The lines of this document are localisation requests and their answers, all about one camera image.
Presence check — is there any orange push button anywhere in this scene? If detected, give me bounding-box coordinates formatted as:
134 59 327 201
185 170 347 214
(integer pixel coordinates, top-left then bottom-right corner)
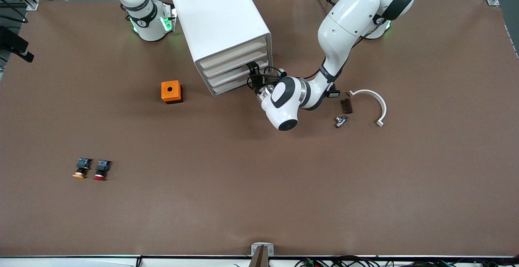
73 157 92 179

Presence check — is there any red push button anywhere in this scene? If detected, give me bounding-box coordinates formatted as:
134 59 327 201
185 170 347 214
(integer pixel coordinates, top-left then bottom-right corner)
94 159 112 181

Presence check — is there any orange button enclosure box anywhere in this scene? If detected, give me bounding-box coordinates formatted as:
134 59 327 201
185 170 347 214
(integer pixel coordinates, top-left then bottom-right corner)
161 80 183 105

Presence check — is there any white curved bracket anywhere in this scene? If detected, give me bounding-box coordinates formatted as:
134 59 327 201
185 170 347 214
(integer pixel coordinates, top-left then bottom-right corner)
347 89 387 128

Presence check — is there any grey mount plate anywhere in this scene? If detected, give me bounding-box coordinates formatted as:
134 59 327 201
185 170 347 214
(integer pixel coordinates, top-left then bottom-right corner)
251 242 275 256

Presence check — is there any black cable bundle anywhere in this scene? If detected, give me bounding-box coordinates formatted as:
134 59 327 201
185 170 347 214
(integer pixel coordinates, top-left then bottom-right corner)
294 255 461 267

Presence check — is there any white table edge rail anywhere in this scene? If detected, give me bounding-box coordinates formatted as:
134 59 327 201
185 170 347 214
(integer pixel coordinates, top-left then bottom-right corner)
0 254 519 267

